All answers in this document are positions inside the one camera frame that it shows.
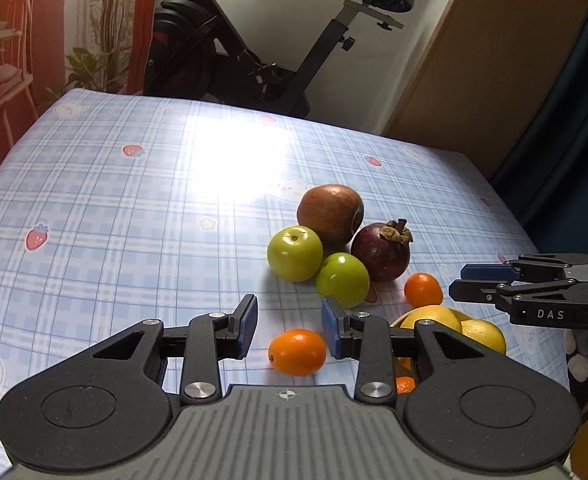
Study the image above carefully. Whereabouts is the wall poster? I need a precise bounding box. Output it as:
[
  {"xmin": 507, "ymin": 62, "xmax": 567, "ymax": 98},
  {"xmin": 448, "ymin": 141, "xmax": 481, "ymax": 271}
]
[{"xmin": 0, "ymin": 0, "xmax": 160, "ymax": 196}]

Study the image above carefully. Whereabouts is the oval orange kumquat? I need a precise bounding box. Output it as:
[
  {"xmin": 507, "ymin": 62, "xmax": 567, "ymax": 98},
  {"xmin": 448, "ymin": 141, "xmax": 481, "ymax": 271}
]
[{"xmin": 268, "ymin": 328, "xmax": 327, "ymax": 377}]

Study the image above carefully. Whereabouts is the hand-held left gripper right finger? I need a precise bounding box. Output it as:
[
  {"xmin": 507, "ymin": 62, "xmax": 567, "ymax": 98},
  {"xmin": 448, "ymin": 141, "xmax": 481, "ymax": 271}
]
[{"xmin": 321, "ymin": 296, "xmax": 495, "ymax": 404}]

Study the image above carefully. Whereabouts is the small green apple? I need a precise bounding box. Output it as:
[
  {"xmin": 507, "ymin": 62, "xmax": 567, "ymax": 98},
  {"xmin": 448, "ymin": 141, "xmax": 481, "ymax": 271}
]
[{"xmin": 315, "ymin": 252, "xmax": 371, "ymax": 309}]

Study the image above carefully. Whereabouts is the blue checked tablecloth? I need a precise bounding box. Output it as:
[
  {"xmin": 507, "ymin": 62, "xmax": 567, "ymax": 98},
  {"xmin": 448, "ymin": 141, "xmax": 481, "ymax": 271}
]
[{"xmin": 0, "ymin": 87, "xmax": 575, "ymax": 411}]

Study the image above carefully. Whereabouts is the brown wooden board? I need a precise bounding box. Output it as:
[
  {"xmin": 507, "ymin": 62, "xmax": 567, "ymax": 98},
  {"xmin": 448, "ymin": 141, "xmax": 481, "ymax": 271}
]
[{"xmin": 381, "ymin": 0, "xmax": 588, "ymax": 181}]

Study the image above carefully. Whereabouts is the dark blue curtain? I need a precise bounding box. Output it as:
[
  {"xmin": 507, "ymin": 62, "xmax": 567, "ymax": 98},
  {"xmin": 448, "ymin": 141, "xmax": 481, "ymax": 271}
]
[{"xmin": 489, "ymin": 0, "xmax": 588, "ymax": 261}]

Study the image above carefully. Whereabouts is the large green apple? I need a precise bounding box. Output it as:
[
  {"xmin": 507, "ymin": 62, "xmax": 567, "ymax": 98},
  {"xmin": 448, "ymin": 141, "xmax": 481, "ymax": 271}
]
[{"xmin": 267, "ymin": 226, "xmax": 324, "ymax": 283}]

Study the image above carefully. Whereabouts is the black exercise bike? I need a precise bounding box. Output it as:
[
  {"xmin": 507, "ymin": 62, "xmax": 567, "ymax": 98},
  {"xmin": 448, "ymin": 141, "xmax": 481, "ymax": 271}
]
[{"xmin": 143, "ymin": 0, "xmax": 416, "ymax": 120}]

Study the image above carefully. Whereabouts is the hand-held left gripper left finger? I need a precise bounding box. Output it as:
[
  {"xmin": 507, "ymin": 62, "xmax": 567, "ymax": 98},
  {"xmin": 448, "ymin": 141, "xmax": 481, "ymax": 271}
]
[{"xmin": 91, "ymin": 294, "xmax": 259, "ymax": 403}]

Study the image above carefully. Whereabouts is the yellow lemon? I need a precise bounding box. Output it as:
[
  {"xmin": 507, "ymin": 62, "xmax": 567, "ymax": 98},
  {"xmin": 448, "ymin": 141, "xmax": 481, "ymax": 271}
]
[
  {"xmin": 461, "ymin": 319, "xmax": 507, "ymax": 356},
  {"xmin": 399, "ymin": 305, "xmax": 464, "ymax": 333}
]

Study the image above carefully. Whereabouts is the dark purple mangosteen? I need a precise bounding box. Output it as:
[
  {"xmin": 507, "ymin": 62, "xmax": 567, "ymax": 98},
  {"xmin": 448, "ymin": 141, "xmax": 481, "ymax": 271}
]
[{"xmin": 350, "ymin": 218, "xmax": 414, "ymax": 284}]

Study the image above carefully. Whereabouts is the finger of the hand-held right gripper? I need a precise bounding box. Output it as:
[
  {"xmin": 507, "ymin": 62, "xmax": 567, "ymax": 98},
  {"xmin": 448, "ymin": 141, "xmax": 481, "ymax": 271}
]
[
  {"xmin": 461, "ymin": 254, "xmax": 588, "ymax": 283},
  {"xmin": 449, "ymin": 278, "xmax": 582, "ymax": 306}
]

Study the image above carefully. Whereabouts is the red apple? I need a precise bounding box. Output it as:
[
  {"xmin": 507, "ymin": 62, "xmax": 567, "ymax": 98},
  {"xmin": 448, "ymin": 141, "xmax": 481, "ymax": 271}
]
[{"xmin": 296, "ymin": 184, "xmax": 365, "ymax": 247}]

